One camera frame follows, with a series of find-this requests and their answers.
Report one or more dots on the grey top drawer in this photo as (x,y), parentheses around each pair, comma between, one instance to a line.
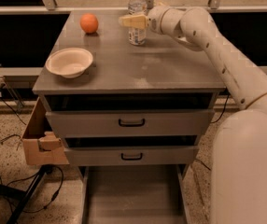
(116,124)

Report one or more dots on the orange fruit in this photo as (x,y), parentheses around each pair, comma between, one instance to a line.
(89,23)

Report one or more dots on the grey drawer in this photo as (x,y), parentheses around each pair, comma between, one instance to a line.
(148,194)
(116,124)
(114,156)

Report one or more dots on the grey bottom drawer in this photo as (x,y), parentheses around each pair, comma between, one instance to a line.
(148,194)

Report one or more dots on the cardboard box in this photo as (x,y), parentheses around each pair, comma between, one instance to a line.
(40,145)

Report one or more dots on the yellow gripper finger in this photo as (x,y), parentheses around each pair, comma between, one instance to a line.
(138,21)

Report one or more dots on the clear plastic water bottle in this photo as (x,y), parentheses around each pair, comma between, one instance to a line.
(137,36)

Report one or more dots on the black tripod stand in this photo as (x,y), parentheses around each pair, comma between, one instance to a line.
(23,196)

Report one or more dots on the grey drawer cabinet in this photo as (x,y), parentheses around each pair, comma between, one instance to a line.
(160,76)

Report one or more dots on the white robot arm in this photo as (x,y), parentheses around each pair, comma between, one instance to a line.
(239,156)

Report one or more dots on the grey middle drawer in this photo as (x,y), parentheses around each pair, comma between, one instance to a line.
(114,156)

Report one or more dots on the white paper bowl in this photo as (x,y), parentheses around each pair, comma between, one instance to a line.
(69,63)

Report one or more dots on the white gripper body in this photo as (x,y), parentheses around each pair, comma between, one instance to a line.
(154,20)

